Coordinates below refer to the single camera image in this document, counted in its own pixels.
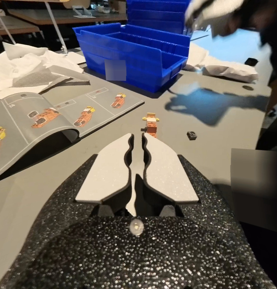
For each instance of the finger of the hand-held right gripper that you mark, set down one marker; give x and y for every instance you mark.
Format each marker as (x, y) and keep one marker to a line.
(199, 20)
(215, 5)

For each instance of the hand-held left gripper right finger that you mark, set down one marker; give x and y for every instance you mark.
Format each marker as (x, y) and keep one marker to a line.
(167, 173)

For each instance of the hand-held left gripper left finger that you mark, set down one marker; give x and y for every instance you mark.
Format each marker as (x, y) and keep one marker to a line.
(106, 173)

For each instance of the small dark grey brick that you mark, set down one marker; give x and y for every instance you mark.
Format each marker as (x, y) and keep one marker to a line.
(192, 135)

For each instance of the brown brick model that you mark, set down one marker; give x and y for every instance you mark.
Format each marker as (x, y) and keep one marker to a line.
(151, 126)

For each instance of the blue plastic bin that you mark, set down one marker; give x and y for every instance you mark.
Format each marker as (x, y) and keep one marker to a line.
(143, 74)
(152, 38)

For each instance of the person's right forearm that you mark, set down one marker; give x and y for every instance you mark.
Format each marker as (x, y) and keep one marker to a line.
(276, 56)

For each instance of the grey desk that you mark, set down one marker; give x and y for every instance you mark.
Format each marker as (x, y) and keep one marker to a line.
(208, 158)

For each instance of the person's right hand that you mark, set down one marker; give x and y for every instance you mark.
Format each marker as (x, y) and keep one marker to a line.
(229, 27)

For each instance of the stack of blue bins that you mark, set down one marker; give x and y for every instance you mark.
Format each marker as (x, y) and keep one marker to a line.
(156, 13)

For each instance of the small black object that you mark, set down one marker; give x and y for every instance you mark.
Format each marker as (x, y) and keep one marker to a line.
(251, 61)

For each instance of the grey instruction booklet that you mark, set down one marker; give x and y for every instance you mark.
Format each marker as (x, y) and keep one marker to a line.
(39, 117)

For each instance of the person's black clothing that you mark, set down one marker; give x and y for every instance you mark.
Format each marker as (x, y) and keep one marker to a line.
(271, 131)

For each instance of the clear acrylic stand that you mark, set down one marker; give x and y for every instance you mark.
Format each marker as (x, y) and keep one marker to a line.
(83, 13)

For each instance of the flat white paper sheet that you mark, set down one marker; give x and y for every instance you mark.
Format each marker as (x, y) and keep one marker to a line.
(76, 58)

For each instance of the tan cardboard cutout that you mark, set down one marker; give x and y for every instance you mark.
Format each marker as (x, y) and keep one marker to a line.
(75, 3)

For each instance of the crumpled white printed paper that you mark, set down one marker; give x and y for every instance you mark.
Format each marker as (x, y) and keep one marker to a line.
(32, 65)

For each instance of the wooden background table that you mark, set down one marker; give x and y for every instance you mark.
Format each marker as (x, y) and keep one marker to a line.
(12, 28)
(61, 18)

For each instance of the white metal pole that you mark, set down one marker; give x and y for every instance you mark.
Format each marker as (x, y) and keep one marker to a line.
(58, 33)
(5, 27)

